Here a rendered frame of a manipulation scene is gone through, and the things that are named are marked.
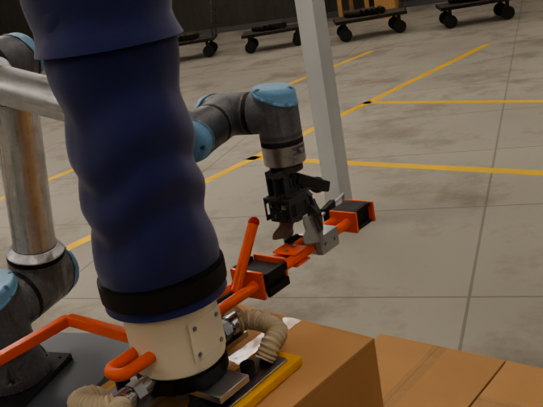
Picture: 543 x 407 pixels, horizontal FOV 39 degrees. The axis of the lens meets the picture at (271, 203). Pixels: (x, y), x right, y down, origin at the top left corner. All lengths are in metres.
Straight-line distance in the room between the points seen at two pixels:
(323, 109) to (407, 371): 2.52
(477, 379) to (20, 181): 1.28
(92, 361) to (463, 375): 0.99
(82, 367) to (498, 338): 1.89
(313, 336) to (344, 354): 0.10
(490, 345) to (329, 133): 1.72
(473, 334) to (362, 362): 1.93
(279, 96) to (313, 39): 2.85
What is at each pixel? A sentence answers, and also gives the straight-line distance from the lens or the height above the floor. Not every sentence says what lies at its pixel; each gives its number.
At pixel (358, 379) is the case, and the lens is 1.53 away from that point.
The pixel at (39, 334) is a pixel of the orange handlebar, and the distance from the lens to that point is 1.54.
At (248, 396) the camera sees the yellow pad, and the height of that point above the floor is 0.96.
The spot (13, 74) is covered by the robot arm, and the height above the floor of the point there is 1.54.
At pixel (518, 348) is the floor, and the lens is 3.32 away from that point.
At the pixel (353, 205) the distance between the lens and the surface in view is 1.81.
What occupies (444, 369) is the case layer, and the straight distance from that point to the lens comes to 2.18.
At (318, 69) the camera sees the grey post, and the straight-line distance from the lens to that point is 4.40.
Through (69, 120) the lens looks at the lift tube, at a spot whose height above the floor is 1.50.
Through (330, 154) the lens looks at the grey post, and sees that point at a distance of 4.51.
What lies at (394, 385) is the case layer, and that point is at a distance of 2.13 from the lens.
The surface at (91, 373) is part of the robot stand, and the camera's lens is 2.06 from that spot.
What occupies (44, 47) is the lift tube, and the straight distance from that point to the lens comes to 1.21.
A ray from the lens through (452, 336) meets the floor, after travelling 3.42.
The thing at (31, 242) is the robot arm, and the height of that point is 1.09.
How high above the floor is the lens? 1.70
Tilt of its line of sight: 18 degrees down
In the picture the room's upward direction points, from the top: 10 degrees counter-clockwise
